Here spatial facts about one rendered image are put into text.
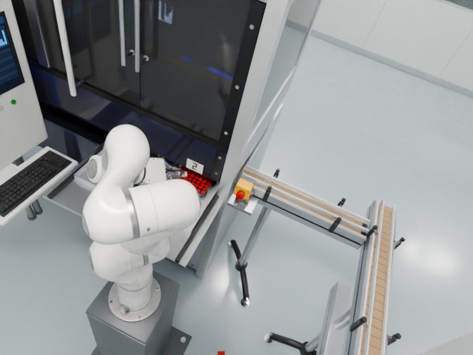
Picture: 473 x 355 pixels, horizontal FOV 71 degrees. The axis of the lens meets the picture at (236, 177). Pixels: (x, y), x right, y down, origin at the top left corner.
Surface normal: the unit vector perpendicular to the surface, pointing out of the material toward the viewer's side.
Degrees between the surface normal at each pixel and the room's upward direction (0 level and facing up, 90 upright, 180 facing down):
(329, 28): 90
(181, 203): 39
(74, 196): 0
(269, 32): 90
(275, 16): 90
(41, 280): 0
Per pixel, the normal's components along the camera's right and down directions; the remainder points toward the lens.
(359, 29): -0.37, 0.63
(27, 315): 0.21, -0.66
